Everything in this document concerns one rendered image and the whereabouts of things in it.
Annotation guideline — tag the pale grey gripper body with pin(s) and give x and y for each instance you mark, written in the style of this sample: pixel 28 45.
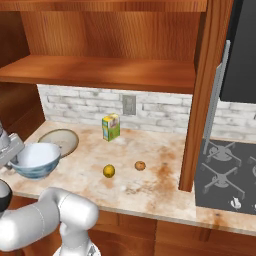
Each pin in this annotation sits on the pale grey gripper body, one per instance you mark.
pixel 12 147

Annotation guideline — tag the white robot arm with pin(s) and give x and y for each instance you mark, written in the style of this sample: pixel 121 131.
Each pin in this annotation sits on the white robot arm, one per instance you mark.
pixel 31 222

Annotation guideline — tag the blue and white bowl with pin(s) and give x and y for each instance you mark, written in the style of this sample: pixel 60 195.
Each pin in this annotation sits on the blue and white bowl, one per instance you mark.
pixel 37 164

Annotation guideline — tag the beige bowl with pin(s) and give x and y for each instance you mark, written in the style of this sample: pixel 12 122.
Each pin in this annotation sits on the beige bowl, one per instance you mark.
pixel 63 140

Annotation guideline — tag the yellow lemon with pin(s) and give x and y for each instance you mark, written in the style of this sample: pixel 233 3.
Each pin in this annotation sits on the yellow lemon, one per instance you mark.
pixel 109 171

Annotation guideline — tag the orange tangerine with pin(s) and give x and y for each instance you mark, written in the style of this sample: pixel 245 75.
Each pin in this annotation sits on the orange tangerine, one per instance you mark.
pixel 140 165

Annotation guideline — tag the yellow and green carton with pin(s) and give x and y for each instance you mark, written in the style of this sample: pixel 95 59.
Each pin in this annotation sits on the yellow and green carton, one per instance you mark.
pixel 111 128

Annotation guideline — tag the wooden drawer front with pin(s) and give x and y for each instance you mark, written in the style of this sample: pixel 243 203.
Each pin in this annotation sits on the wooden drawer front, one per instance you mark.
pixel 206 241
pixel 130 238

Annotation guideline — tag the wooden cupboard door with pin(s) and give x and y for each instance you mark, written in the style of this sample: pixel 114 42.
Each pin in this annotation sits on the wooden cupboard door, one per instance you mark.
pixel 203 100

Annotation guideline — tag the dark grey gas hob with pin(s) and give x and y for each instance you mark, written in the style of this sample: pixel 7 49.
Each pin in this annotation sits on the dark grey gas hob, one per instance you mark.
pixel 223 176

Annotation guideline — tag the white hob knob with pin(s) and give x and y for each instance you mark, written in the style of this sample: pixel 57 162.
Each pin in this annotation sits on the white hob knob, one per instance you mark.
pixel 236 202

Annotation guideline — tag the black extractor hood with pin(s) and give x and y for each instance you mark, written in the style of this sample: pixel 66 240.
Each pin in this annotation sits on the black extractor hood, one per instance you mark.
pixel 241 53

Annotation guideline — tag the open wooden wall cupboard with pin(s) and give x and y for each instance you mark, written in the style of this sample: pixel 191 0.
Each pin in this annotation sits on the open wooden wall cupboard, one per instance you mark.
pixel 106 71

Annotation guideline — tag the grey wall outlet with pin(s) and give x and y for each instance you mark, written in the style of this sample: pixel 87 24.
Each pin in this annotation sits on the grey wall outlet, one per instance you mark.
pixel 129 105

